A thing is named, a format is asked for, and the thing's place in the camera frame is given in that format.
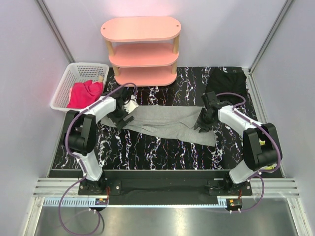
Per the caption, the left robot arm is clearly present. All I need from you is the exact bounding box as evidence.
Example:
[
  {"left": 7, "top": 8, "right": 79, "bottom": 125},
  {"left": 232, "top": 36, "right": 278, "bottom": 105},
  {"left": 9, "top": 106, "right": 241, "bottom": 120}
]
[{"left": 62, "top": 88, "right": 138, "bottom": 195}]

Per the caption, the pink three-tier shelf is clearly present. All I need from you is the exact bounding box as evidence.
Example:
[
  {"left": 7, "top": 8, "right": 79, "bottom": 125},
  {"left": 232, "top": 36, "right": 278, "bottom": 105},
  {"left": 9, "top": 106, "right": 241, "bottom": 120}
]
[{"left": 100, "top": 16, "right": 181, "bottom": 87}]

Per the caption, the white plastic basket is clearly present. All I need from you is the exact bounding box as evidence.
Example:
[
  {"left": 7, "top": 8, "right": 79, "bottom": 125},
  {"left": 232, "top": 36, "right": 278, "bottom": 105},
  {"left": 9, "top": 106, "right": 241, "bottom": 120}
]
[{"left": 50, "top": 62, "right": 109, "bottom": 113}]

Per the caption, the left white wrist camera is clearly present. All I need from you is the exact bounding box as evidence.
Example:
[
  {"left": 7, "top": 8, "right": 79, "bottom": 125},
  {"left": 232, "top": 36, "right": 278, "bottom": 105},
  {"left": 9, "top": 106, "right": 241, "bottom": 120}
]
[{"left": 124, "top": 95, "right": 139, "bottom": 114}]

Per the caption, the grey t-shirt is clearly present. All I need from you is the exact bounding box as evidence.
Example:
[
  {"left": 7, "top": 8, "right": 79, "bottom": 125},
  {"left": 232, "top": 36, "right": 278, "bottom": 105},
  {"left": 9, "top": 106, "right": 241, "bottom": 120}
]
[{"left": 101, "top": 105, "right": 217, "bottom": 147}]

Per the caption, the black t-shirt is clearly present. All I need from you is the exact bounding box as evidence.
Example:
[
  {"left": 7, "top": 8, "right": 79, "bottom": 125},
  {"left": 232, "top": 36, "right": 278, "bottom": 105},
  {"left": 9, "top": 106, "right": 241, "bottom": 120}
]
[{"left": 205, "top": 67, "right": 247, "bottom": 98}]

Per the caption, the purple cable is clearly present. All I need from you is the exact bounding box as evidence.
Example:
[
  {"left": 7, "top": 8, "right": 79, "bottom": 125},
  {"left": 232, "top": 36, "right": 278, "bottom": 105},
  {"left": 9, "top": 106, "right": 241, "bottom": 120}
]
[
  {"left": 58, "top": 82, "right": 138, "bottom": 236},
  {"left": 201, "top": 92, "right": 283, "bottom": 213}
]

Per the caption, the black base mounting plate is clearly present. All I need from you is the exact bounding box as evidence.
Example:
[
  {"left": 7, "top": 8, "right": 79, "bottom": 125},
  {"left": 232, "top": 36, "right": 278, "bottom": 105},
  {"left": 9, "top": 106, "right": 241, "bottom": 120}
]
[{"left": 78, "top": 170, "right": 252, "bottom": 207}]

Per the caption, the pink t-shirt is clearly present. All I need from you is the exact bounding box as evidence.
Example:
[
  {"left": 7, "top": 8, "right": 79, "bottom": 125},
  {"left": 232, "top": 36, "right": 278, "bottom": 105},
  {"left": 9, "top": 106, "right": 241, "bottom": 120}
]
[{"left": 68, "top": 87, "right": 73, "bottom": 104}]

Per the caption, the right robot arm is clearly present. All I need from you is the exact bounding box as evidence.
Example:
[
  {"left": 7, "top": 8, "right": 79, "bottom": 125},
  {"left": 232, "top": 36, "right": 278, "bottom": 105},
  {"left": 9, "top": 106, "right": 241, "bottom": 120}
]
[{"left": 194, "top": 91, "right": 283, "bottom": 195}]

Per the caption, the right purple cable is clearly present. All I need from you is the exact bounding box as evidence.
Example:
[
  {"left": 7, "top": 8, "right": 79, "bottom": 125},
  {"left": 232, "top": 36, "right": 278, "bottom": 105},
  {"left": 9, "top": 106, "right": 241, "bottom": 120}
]
[{"left": 201, "top": 92, "right": 283, "bottom": 213}]

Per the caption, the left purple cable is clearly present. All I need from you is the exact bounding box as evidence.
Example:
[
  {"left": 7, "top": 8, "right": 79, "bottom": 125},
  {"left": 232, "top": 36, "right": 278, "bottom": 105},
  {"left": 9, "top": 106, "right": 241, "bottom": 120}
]
[{"left": 58, "top": 82, "right": 138, "bottom": 236}]

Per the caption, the red t-shirt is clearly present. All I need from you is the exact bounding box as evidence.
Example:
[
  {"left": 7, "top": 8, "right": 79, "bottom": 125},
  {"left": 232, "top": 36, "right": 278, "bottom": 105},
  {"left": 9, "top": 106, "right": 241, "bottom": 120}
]
[{"left": 67, "top": 80, "right": 104, "bottom": 109}]

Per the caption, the green treehouse book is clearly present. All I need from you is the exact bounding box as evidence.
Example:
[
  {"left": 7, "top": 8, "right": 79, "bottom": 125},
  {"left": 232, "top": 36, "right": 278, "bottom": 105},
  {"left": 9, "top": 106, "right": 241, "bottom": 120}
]
[{"left": 258, "top": 139, "right": 278, "bottom": 171}]

